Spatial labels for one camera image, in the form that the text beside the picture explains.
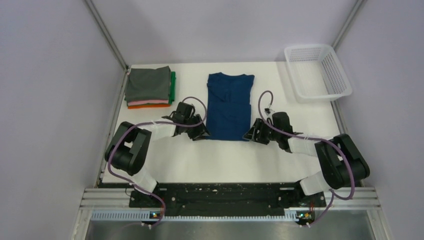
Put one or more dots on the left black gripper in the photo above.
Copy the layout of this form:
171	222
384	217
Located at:
200	133

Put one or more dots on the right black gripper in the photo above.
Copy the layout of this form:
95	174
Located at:
253	135

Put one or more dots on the blue t shirt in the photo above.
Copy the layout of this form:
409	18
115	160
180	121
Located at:
229	109

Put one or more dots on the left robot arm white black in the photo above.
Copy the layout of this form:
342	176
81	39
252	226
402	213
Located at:
129	146

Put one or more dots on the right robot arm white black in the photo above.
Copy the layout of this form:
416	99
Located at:
341	163

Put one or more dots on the pink folded t shirt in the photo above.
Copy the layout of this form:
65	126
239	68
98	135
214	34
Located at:
146	102

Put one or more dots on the orange folded t shirt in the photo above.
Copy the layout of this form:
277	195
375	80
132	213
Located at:
161	105

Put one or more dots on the green folded t shirt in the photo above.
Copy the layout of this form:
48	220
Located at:
172	89

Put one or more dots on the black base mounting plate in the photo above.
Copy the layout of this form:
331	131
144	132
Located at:
227	199

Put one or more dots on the grey folded t shirt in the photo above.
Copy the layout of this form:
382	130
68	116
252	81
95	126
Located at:
148	84

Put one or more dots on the white plastic basket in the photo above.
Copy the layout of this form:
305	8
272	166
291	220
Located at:
315	73

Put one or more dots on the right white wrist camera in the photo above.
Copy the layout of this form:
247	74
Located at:
269	111

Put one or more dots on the left aluminium frame rail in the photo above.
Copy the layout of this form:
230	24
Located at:
82	222

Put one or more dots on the aluminium frame rail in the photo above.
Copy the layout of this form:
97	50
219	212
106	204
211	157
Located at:
82	222
377	221

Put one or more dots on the right aluminium frame rail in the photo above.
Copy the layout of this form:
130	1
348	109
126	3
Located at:
377	221

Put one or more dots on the grey slotted cable duct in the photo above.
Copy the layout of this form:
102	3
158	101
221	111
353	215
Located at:
148	216

